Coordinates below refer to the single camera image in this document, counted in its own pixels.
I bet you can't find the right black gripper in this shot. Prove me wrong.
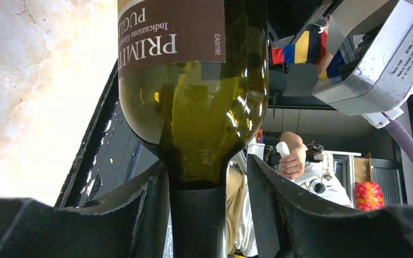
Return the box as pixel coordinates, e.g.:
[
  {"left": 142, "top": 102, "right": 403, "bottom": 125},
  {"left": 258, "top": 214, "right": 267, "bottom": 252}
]
[{"left": 267, "top": 0, "right": 342, "bottom": 48}]

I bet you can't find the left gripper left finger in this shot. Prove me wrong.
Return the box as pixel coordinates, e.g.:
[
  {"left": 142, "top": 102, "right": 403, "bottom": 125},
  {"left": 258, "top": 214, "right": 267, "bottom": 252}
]
[{"left": 0, "top": 162, "right": 169, "bottom": 257}]

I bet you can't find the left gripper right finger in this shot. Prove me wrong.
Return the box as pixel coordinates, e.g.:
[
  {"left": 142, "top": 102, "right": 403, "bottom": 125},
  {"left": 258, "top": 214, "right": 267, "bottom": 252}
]
[{"left": 247, "top": 154, "right": 413, "bottom": 257}]

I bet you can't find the dark green wine bottle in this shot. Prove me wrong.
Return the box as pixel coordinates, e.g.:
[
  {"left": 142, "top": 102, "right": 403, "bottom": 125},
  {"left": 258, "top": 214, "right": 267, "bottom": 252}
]
[{"left": 117, "top": 1, "right": 268, "bottom": 257}]

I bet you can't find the operator bare hand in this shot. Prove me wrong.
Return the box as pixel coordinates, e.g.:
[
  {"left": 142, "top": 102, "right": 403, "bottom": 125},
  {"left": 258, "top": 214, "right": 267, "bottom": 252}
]
[{"left": 278, "top": 144, "right": 307, "bottom": 181}]

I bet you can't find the red patterned bag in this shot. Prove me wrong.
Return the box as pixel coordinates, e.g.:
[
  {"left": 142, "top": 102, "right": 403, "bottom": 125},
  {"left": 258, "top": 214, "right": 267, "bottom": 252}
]
[{"left": 354, "top": 182, "right": 385, "bottom": 211}]

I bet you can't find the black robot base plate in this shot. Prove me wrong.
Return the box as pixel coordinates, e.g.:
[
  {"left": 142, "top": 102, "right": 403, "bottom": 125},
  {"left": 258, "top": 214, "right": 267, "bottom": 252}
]
[{"left": 55, "top": 66, "right": 158, "bottom": 208}]

